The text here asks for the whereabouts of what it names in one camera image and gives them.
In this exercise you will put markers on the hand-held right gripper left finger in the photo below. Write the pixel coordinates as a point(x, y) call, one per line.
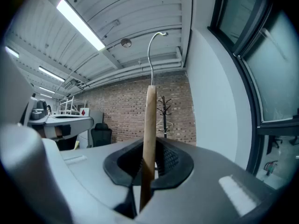
point(93, 162)

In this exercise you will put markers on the dark framed glass window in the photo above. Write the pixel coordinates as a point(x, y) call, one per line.
point(268, 78)

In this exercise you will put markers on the white box red mark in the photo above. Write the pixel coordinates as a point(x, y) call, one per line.
point(84, 112)

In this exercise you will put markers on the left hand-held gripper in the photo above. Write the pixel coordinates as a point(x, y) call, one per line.
point(38, 111)

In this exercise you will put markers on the white ceiling pipes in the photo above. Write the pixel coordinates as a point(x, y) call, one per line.
point(130, 73)

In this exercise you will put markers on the wooden hanger with metal hook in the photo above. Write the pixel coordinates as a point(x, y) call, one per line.
point(149, 125)

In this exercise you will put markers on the black coat rack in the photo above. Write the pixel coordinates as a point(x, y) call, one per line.
point(165, 115)

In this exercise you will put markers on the black mesh office chair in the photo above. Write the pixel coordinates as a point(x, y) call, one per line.
point(101, 135)

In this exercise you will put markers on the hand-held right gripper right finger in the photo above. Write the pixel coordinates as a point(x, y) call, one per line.
point(210, 183)

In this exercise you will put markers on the grey partition panel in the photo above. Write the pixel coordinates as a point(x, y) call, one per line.
point(97, 116)

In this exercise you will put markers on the white metal shelf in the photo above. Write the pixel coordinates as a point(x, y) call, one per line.
point(70, 106)

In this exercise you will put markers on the ceiling strip light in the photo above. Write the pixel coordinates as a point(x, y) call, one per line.
point(79, 23)
point(46, 95)
point(12, 52)
point(47, 90)
point(51, 74)

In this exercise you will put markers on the pale wooden hanger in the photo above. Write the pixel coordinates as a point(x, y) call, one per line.
point(160, 123)

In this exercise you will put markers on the round ceiling sensor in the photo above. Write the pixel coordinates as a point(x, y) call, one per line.
point(126, 43)

